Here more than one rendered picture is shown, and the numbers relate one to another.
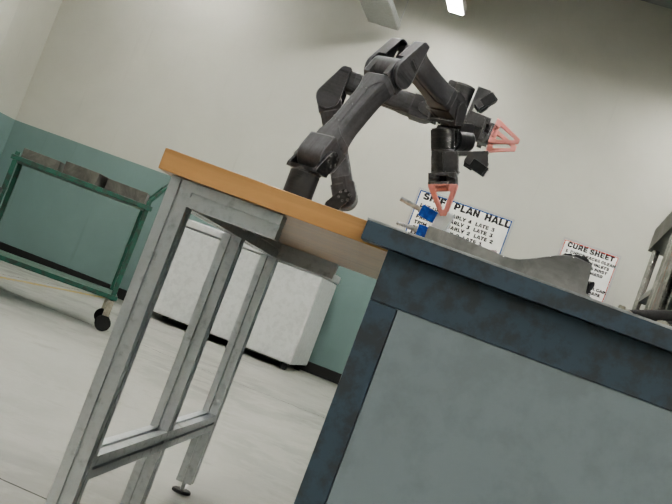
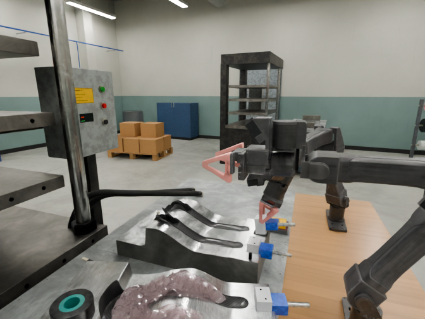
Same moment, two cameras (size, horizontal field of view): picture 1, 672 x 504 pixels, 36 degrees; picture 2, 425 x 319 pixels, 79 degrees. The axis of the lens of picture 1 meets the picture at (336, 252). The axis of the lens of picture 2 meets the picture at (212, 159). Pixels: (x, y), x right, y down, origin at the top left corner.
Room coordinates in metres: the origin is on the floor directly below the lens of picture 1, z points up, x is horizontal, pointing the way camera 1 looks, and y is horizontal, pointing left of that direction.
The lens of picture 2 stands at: (3.26, -0.20, 1.36)
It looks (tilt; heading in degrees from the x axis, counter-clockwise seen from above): 14 degrees down; 193
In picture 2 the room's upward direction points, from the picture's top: straight up
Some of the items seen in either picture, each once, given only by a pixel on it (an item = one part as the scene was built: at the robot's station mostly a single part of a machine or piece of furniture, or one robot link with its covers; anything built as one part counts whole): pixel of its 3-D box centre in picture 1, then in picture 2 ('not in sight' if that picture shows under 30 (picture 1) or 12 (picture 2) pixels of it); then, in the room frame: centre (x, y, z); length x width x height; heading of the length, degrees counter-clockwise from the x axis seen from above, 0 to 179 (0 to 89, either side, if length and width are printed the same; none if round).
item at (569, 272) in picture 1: (525, 276); (195, 232); (2.45, -0.44, 0.87); 0.50 x 0.26 x 0.14; 83
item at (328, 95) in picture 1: (376, 105); (382, 184); (2.70, 0.04, 1.17); 0.30 x 0.09 x 0.12; 83
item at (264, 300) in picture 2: not in sight; (282, 304); (2.71, -0.15, 0.85); 0.13 x 0.05 x 0.05; 100
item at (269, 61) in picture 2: not in sight; (254, 110); (-2.32, -0.54, 1.03); 1.54 x 0.94 x 2.06; 168
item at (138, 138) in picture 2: not in sight; (140, 138); (-2.01, -3.06, 0.37); 1.20 x 0.82 x 0.74; 86
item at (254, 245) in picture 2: (421, 231); (269, 251); (2.55, -0.18, 0.89); 0.13 x 0.05 x 0.05; 83
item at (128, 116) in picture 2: not in sight; (133, 126); (-3.66, -4.15, 0.44); 0.59 x 0.59 x 0.88
